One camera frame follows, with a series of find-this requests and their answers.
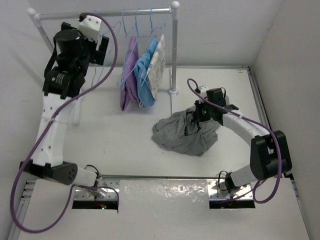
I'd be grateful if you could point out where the grey t shirt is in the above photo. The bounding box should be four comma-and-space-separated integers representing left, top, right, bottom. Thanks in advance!
151, 106, 220, 157

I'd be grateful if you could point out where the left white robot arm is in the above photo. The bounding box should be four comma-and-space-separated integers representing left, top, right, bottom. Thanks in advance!
20, 16, 109, 187

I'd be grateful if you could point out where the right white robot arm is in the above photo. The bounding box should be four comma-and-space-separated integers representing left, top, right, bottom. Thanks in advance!
194, 86, 292, 193

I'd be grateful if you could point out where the blue garment on hanger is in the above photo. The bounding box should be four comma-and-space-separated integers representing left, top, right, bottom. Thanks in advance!
134, 38, 159, 108

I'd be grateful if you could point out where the white patterned garment on hanger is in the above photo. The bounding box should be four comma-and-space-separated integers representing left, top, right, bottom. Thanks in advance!
147, 34, 166, 100

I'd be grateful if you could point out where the purple garment on hanger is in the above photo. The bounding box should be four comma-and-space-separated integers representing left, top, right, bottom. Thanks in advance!
120, 36, 139, 111

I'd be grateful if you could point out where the white clothes rack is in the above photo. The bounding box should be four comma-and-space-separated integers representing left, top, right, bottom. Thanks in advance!
26, 0, 181, 126

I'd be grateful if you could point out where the white foam front board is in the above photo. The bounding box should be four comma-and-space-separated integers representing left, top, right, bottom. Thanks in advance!
19, 179, 309, 240

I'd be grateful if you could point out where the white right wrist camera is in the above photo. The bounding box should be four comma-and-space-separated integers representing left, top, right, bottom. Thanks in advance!
197, 85, 209, 98

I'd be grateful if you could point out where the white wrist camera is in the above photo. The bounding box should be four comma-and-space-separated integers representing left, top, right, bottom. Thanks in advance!
77, 15, 102, 42
197, 85, 209, 98

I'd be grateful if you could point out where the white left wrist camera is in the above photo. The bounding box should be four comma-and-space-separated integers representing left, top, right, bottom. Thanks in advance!
77, 15, 102, 42

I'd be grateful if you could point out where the empty light blue wire hanger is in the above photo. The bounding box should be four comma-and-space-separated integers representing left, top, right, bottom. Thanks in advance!
91, 20, 123, 87

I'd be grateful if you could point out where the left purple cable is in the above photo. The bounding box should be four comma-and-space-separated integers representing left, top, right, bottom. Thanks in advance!
9, 12, 121, 233

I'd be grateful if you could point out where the purple cable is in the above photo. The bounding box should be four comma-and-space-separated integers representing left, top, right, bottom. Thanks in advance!
187, 78, 283, 205
9, 12, 121, 233

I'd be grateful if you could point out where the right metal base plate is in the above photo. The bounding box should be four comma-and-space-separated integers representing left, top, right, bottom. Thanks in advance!
207, 178, 253, 201

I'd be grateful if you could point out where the metal base plate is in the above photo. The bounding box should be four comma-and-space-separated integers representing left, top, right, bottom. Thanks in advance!
74, 180, 120, 201
207, 178, 253, 201

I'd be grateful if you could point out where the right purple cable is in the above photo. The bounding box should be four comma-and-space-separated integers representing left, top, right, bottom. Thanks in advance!
187, 78, 283, 205

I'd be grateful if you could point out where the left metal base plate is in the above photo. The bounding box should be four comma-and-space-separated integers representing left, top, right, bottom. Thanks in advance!
74, 180, 120, 201

